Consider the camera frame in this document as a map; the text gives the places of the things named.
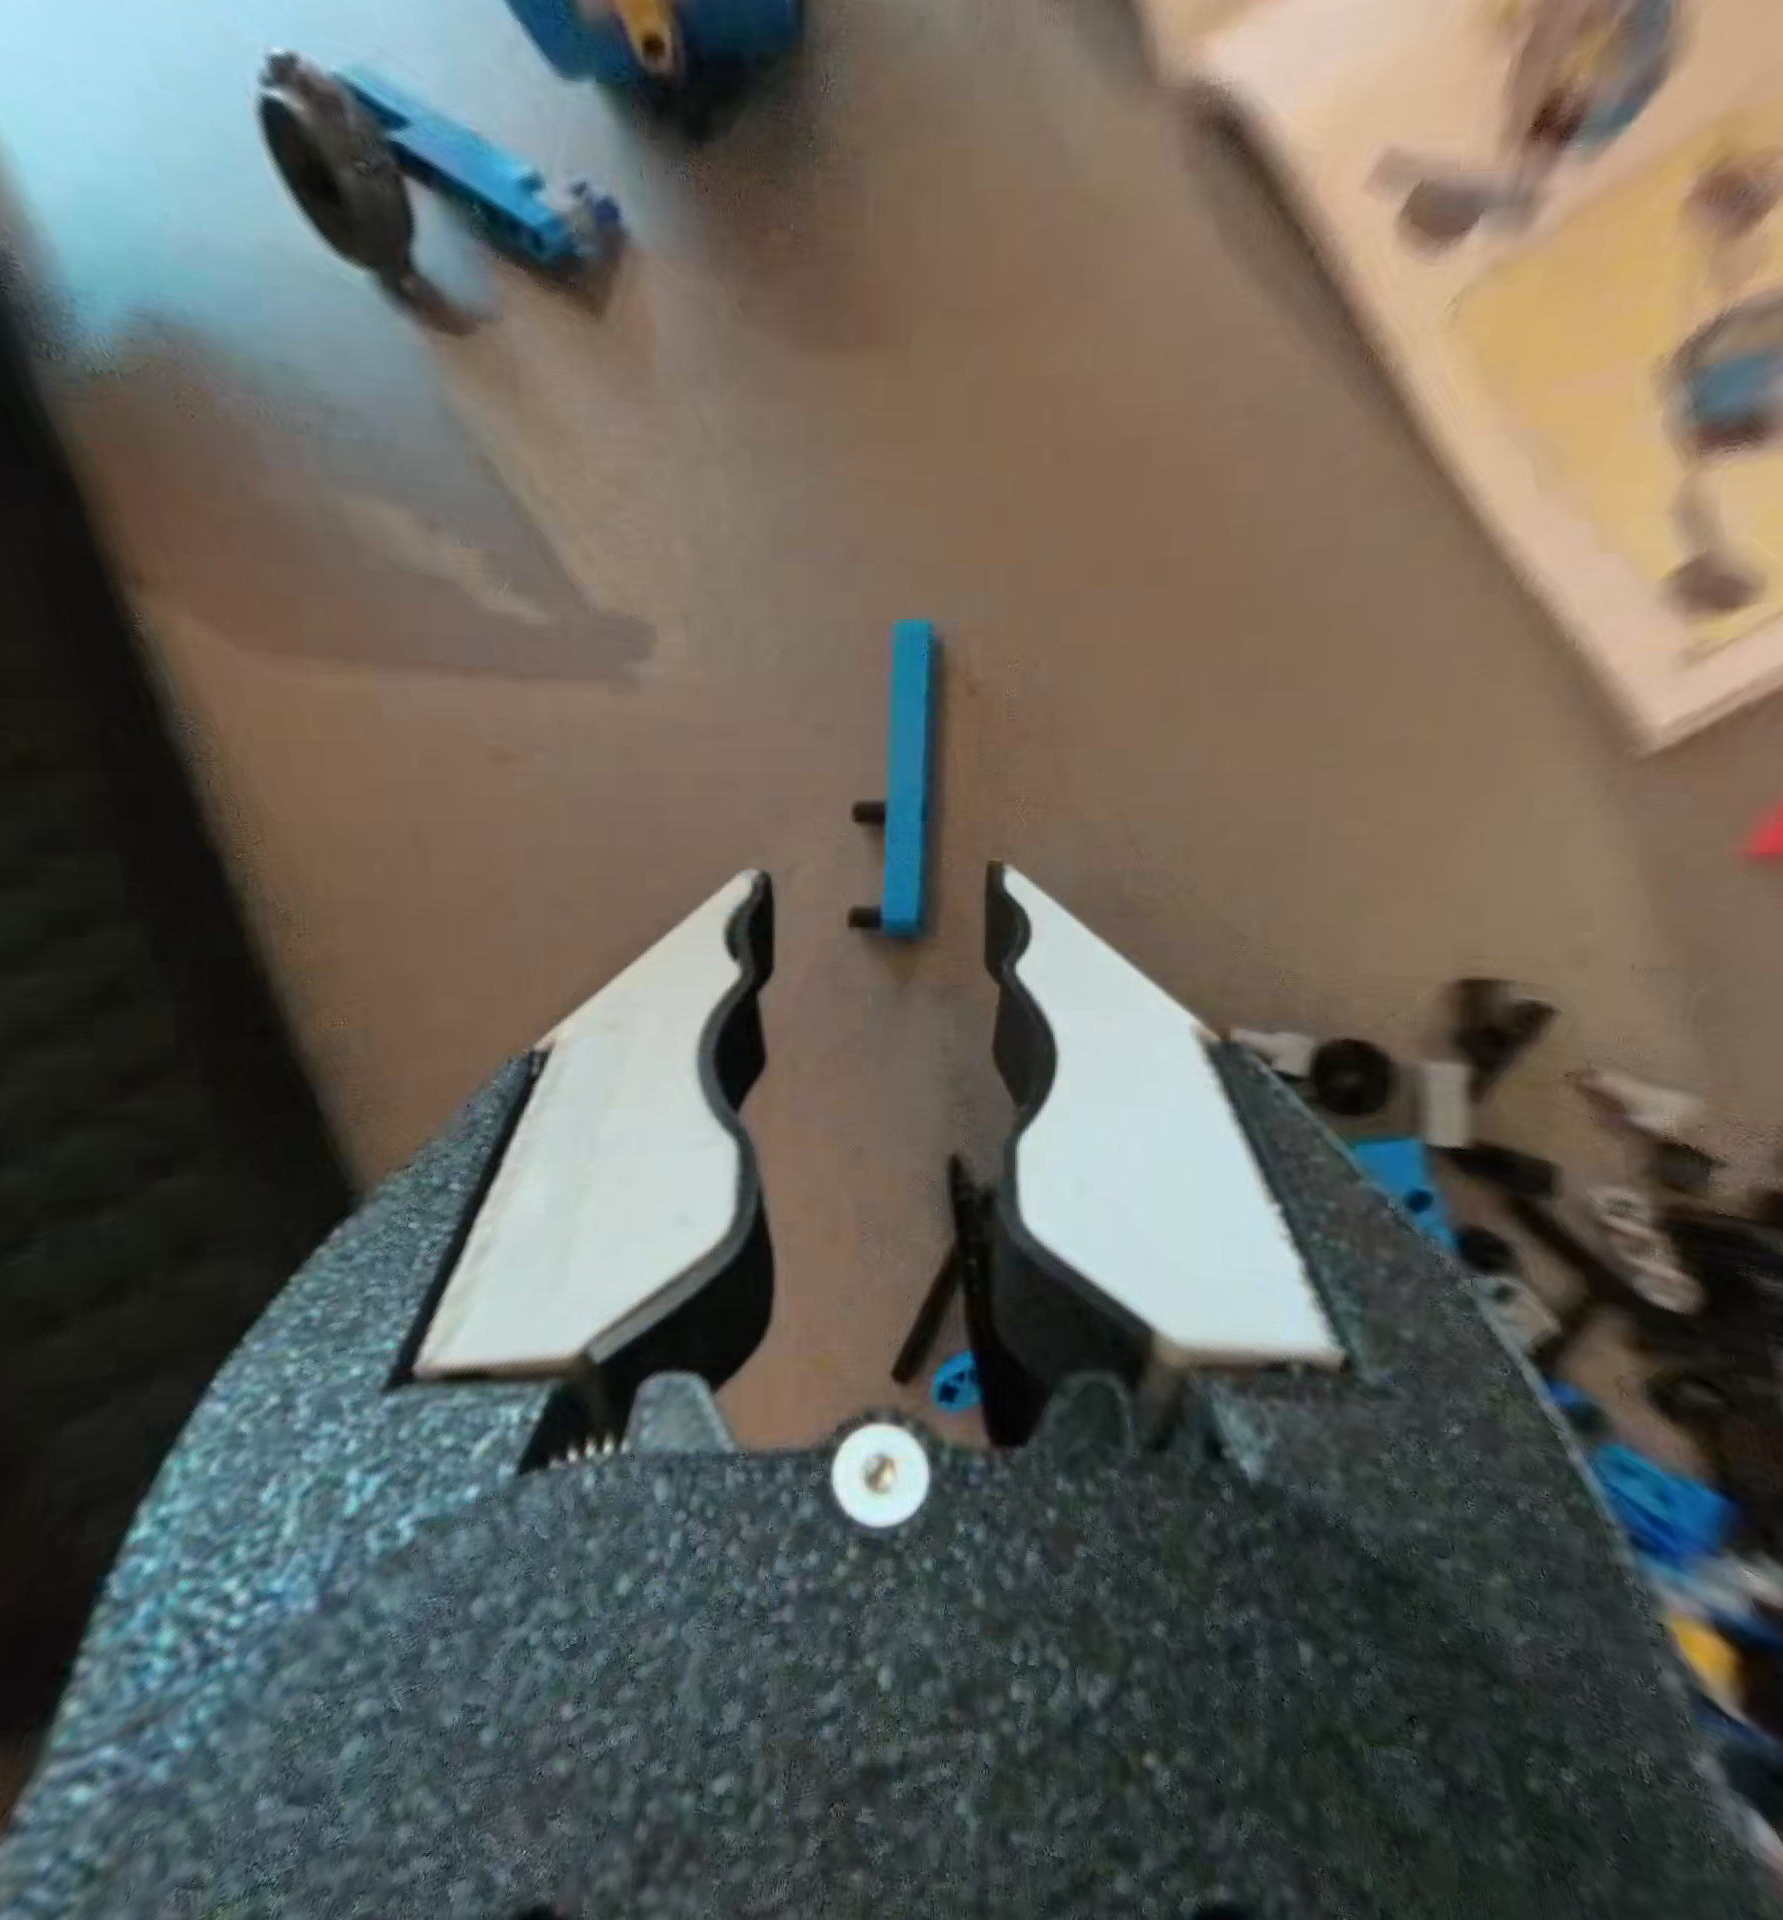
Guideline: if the black perforated chair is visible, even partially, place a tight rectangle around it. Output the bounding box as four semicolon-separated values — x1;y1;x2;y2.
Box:
0;60;359;1773

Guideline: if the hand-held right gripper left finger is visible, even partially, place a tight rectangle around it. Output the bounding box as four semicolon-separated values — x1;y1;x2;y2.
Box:
410;867;776;1383

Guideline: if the black gear wheel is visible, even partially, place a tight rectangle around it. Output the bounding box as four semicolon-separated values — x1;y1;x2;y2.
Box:
259;50;418;280

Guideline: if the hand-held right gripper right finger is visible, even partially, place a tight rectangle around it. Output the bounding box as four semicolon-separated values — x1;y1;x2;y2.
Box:
982;859;1349;1375

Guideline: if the blue beam with black pins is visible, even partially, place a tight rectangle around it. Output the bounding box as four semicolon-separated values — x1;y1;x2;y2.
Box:
849;618;941;946

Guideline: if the short blue beam with pins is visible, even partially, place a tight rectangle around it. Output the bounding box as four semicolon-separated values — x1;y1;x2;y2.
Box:
329;64;627;280

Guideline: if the instruction booklet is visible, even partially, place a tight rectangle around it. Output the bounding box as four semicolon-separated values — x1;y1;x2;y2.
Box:
1132;0;1783;760

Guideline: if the blue brick-built toy model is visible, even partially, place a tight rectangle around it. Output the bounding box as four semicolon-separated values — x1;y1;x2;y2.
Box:
507;0;808;89

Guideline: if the pile of small building bricks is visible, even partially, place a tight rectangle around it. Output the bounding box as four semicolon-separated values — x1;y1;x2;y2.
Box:
1229;976;1783;1869

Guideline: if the grey desk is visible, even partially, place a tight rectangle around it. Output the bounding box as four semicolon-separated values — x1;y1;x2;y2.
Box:
0;0;1783;1869

